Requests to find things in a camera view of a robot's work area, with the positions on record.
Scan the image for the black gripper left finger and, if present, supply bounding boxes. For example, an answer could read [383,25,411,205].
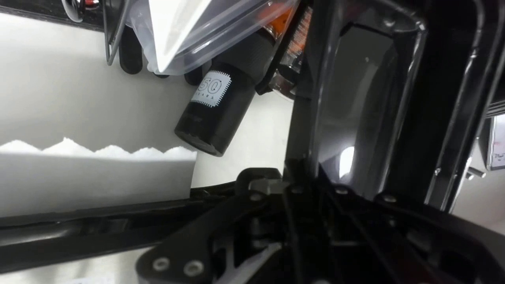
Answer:
[133,166,312,284]

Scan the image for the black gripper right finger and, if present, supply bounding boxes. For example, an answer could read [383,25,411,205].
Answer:
[320,180,505,284]

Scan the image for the black rectangular plastic dish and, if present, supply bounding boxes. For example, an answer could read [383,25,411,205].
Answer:
[285,0,505,213]

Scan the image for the white paper towel sheet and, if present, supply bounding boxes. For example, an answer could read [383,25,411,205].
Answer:
[0,137,198,220]

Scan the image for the black tumbler with label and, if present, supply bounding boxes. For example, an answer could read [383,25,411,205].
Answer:
[173,30,276,158]

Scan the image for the clear plastic food container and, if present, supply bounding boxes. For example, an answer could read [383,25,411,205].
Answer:
[100,0,301,79]

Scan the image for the glass jar orange contents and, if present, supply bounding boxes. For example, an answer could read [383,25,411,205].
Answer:
[258,2,317,101]

